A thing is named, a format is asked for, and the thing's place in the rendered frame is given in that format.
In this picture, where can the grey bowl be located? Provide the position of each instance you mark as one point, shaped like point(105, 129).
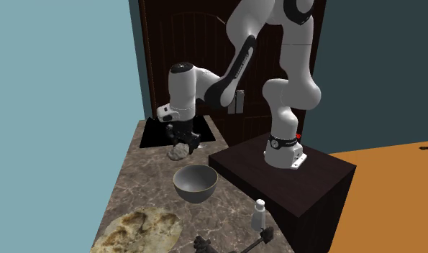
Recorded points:
point(195, 182)

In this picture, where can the dark robot stand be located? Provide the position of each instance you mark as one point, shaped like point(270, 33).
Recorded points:
point(304, 189)

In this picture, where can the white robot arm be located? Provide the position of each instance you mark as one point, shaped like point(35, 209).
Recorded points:
point(290, 70)

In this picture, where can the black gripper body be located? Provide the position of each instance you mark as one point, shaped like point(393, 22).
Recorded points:
point(182, 129)

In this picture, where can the white salt shaker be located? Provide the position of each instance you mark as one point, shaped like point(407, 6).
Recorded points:
point(258, 217)

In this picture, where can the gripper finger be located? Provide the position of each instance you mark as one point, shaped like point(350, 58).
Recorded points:
point(169, 132)
point(195, 142)

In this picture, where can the grey lumpy rock-like object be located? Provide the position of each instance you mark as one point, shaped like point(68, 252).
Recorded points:
point(178, 152)

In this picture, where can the black metal tool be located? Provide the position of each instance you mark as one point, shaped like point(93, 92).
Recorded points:
point(203, 245)

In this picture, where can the dark brown door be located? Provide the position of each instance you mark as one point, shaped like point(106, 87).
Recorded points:
point(185, 42)

